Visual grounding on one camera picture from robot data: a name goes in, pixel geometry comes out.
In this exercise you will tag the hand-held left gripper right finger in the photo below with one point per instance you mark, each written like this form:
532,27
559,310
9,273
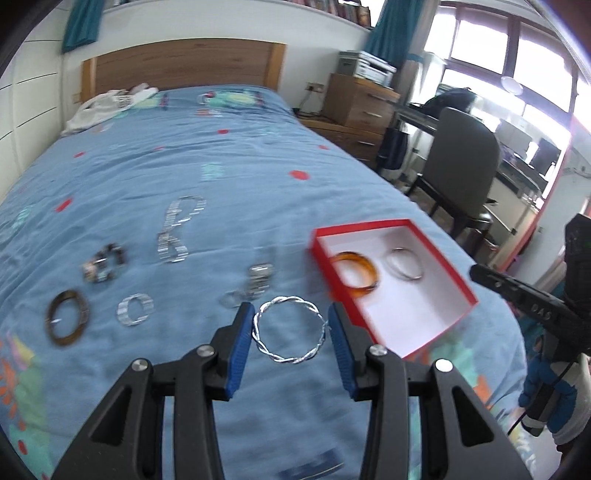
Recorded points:
344,355

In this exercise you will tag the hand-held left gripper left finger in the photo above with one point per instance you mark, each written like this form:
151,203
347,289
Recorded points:
238,350

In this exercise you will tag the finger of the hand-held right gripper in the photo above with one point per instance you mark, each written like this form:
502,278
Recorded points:
508,287

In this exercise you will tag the twisted silver bangle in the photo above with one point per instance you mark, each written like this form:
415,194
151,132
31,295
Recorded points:
258,341

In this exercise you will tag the red jewelry box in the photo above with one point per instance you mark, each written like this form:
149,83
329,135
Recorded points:
415,314

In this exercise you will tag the amber bangle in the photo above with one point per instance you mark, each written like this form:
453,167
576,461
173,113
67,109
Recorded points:
364,270

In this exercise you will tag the plain silver bangle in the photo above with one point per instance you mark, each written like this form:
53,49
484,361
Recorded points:
406,276

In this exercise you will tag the dark brown bangle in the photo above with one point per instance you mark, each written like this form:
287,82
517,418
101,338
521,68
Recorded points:
55,323

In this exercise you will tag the person's right hand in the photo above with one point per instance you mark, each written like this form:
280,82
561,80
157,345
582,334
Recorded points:
561,392

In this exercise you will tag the glass desk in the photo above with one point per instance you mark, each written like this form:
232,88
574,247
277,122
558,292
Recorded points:
512,170

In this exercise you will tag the grey office chair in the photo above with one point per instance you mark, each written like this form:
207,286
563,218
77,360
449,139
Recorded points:
461,157

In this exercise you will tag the dark hanging bag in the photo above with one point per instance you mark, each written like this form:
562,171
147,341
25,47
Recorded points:
392,147

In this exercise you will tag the black backpack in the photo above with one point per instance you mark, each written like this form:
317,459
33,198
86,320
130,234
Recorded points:
450,99

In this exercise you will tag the round white lamp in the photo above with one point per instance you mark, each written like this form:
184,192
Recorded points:
511,85

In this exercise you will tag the wooden nightstand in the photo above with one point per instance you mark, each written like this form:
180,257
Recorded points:
351,138

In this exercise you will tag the wooden dresser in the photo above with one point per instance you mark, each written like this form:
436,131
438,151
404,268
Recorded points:
360,104

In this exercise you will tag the white printer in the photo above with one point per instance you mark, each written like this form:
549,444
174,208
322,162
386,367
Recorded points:
367,67

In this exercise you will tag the teal curtain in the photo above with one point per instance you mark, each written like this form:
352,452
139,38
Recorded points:
392,32
83,23

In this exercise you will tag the white garment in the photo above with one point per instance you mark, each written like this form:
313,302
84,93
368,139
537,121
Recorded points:
97,108

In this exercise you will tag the wooden headboard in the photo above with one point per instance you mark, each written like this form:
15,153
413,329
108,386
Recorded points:
184,64

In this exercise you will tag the white wardrobe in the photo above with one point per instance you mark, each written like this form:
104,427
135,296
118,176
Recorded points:
32,106

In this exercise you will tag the row of books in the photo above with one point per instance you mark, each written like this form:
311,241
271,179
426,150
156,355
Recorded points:
341,8

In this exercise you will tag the wall outlet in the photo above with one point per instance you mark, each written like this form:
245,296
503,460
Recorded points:
315,86

